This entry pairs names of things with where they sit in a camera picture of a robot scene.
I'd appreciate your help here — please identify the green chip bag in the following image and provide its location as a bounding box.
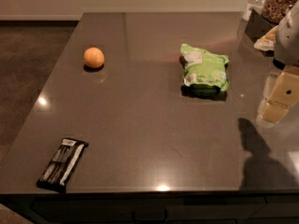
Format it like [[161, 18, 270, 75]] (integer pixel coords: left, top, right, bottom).
[[180, 44, 229, 97]]

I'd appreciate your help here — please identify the white snack packet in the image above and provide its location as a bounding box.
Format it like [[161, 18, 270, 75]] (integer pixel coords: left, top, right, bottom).
[[254, 26, 278, 51]]

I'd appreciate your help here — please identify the black box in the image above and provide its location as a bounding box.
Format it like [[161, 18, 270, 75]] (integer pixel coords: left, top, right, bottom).
[[245, 9, 276, 42]]

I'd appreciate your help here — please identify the orange fruit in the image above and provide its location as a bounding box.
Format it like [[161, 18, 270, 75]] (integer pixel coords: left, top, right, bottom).
[[83, 48, 105, 69]]

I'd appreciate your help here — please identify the clear plastic water bottle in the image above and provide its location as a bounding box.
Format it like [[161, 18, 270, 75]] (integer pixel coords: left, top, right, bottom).
[[242, 0, 265, 21]]

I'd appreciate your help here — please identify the glass jar of nuts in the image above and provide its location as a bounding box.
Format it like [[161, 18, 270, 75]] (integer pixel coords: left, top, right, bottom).
[[262, 0, 298, 24]]

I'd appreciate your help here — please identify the black rxbar chocolate bar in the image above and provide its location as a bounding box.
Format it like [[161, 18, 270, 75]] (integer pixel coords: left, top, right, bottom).
[[36, 138, 89, 193]]

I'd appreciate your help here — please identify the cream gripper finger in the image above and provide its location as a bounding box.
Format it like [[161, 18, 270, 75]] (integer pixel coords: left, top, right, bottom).
[[259, 72, 299, 124]]

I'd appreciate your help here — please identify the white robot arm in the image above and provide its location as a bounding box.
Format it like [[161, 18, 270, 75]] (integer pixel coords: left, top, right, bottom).
[[257, 1, 299, 127]]

